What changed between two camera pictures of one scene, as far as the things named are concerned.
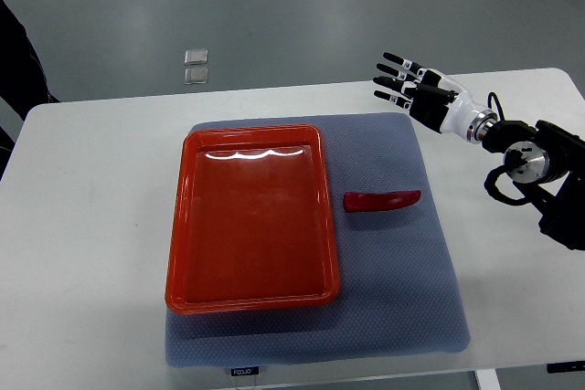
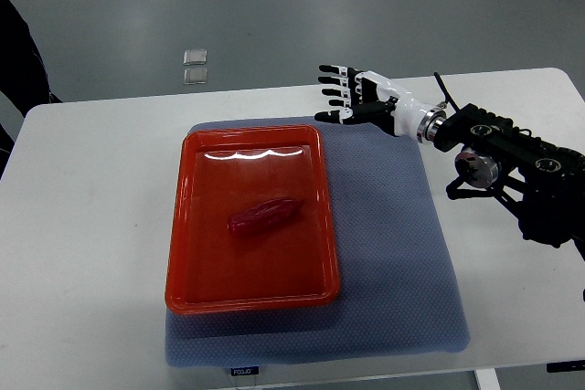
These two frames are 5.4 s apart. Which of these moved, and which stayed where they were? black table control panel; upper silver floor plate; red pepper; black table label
Moved: red pepper
Stayed: black table control panel; upper silver floor plate; black table label
